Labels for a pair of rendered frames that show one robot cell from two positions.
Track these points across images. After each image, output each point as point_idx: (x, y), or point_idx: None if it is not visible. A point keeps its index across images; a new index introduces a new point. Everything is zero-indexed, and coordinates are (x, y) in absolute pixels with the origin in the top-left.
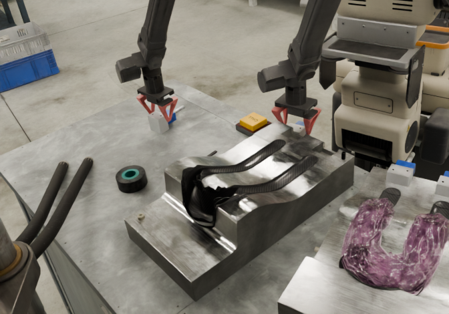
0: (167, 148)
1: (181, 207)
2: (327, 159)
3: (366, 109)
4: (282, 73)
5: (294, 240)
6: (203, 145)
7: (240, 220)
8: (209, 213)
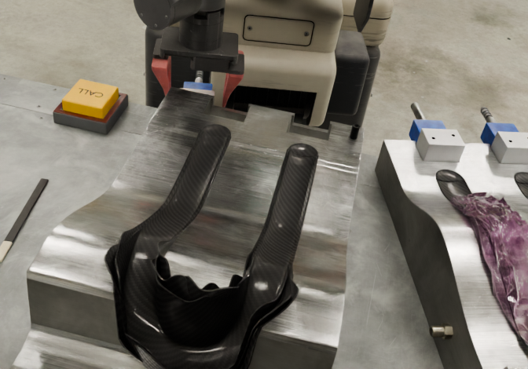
0: None
1: (106, 354)
2: (330, 144)
3: (264, 45)
4: None
5: (350, 323)
6: (1, 173)
7: (338, 342)
8: (201, 345)
